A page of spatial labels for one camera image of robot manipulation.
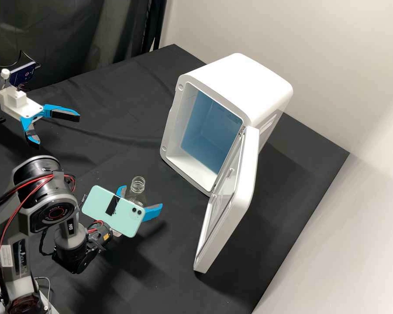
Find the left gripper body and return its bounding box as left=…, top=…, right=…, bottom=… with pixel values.
left=0, top=87, right=44, bottom=119

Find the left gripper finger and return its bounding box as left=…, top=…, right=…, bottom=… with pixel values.
left=41, top=104, right=81, bottom=123
left=20, top=116, right=42, bottom=147

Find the clear flask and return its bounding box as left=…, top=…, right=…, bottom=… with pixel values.
left=124, top=176, right=150, bottom=211

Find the incubator door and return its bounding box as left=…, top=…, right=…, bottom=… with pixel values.
left=193, top=126, right=260, bottom=274

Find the white incubator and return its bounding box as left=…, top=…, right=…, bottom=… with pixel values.
left=159, top=53, right=294, bottom=194

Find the right wrist camera phone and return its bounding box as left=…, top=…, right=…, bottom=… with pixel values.
left=81, top=185, right=147, bottom=238

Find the wrist camera phone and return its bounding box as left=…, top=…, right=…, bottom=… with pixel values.
left=0, top=61, right=42, bottom=92
left=81, top=185, right=147, bottom=238

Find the left wrist camera phone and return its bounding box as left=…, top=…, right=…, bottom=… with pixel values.
left=0, top=61, right=42, bottom=92

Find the black cable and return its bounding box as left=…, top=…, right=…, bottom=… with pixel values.
left=0, top=50, right=37, bottom=70

